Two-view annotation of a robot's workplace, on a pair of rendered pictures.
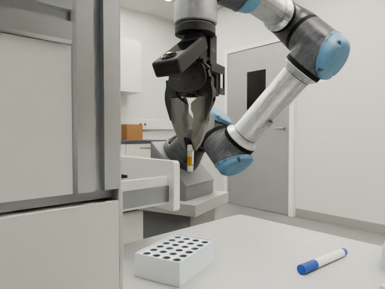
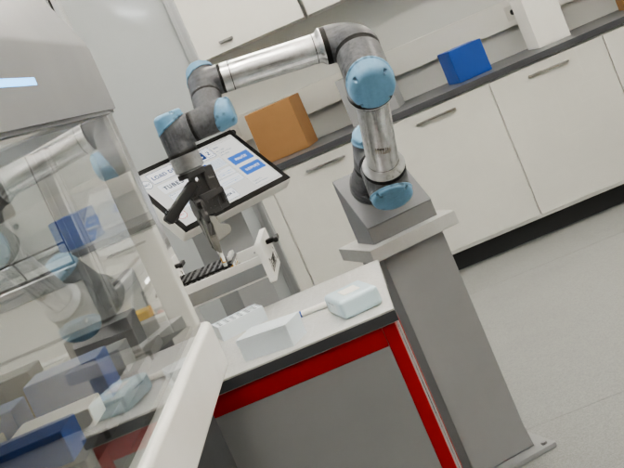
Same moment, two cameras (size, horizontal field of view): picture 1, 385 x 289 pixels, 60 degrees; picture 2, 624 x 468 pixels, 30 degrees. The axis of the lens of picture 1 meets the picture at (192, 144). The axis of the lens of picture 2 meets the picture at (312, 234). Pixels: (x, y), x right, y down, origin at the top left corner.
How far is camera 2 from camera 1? 2.54 m
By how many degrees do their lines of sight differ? 46
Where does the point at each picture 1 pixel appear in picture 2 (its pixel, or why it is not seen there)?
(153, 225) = not seen: hidden behind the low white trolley
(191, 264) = (232, 327)
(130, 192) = (227, 279)
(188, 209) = (369, 256)
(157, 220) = not seen: hidden behind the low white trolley
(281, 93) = (363, 124)
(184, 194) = (370, 237)
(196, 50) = (183, 198)
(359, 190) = not seen: outside the picture
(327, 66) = (363, 99)
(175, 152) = (354, 189)
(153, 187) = (248, 269)
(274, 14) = (304, 64)
